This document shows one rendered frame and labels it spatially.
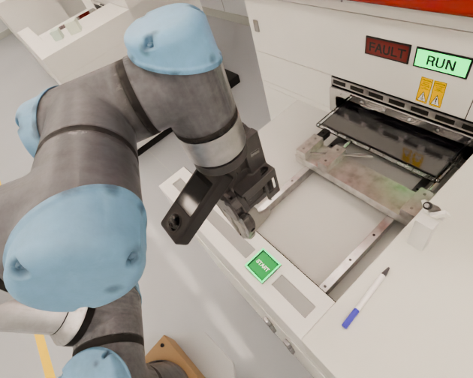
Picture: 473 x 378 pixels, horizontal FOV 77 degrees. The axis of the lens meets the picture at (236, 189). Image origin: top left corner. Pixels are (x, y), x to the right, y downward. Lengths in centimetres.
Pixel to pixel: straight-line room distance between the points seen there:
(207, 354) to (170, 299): 106
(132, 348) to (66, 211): 43
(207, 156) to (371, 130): 69
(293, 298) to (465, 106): 58
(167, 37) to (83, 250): 17
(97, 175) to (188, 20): 14
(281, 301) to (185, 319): 117
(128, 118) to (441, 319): 56
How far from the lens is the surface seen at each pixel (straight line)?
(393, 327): 61
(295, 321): 61
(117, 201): 19
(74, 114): 26
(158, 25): 28
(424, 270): 65
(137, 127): 29
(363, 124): 97
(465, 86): 85
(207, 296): 174
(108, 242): 17
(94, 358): 56
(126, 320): 60
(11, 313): 56
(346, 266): 76
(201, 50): 27
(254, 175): 40
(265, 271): 64
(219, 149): 32
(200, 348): 79
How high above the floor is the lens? 155
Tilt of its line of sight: 50 degrees down
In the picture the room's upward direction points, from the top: 24 degrees counter-clockwise
